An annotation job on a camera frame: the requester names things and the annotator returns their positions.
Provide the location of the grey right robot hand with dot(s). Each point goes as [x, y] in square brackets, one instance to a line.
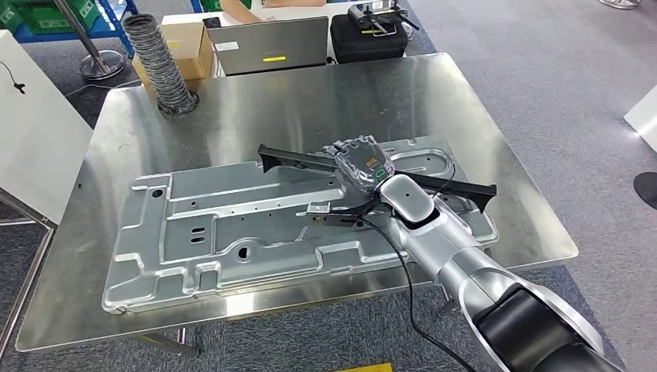
[364, 164]

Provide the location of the black plastic car trim part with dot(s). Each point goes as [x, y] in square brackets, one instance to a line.
[287, 159]

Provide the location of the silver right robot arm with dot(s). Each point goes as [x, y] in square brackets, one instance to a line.
[462, 246]

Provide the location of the person's forearm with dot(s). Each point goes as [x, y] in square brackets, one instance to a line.
[238, 10]

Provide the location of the stainless steel workbench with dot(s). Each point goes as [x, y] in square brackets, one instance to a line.
[308, 102]

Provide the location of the black carry case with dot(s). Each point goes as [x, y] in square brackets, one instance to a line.
[367, 49]

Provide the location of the stamped grey metal plate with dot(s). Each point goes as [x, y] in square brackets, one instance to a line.
[231, 221]

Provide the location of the black remote controller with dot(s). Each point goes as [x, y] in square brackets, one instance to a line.
[377, 15]

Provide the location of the grey laptop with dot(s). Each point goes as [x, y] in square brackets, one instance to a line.
[267, 46]

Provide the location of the black phone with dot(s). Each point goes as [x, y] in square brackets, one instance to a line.
[211, 22]

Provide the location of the cardboard box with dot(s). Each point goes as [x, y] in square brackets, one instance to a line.
[190, 49]

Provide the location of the small white board panel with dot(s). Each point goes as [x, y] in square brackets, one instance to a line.
[644, 120]

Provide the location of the black round base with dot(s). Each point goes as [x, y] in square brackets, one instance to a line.
[648, 191]

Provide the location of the silver chair base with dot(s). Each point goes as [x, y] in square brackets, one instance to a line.
[621, 4]

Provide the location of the green plastic bin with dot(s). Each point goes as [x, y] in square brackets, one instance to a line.
[51, 18]
[7, 15]

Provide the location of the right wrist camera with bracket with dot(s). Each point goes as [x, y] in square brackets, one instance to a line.
[328, 218]

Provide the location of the metal stanchion post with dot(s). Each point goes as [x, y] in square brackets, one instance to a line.
[102, 64]

